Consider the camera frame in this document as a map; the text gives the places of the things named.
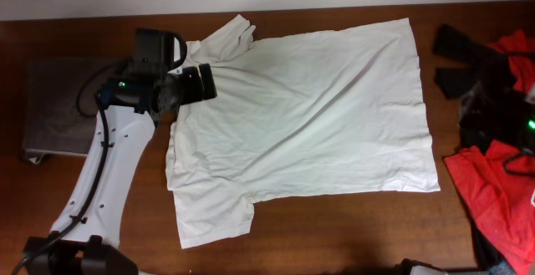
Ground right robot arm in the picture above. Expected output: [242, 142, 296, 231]
[395, 259, 489, 275]

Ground red t-shirt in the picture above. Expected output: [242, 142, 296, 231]
[444, 30, 534, 274]

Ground white t-shirt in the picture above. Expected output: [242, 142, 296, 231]
[166, 16, 440, 248]

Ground black garment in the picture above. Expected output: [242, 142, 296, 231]
[433, 25, 534, 153]

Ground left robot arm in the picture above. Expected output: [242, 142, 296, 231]
[13, 28, 217, 274]

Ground folded grey trousers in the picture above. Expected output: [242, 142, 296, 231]
[21, 58, 125, 165]

